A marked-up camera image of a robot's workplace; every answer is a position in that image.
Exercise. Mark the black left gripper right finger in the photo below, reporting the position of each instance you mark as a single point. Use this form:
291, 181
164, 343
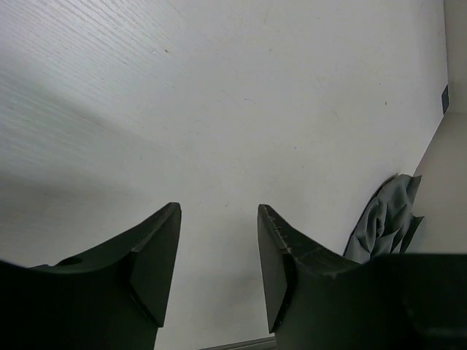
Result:
317, 299

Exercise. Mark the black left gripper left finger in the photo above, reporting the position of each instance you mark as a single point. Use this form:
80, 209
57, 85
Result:
112, 296

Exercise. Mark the grey pleated skirt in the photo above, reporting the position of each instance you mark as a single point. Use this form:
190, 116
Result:
387, 224

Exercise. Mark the dark corner label sticker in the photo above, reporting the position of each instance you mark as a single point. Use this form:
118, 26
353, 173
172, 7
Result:
445, 100

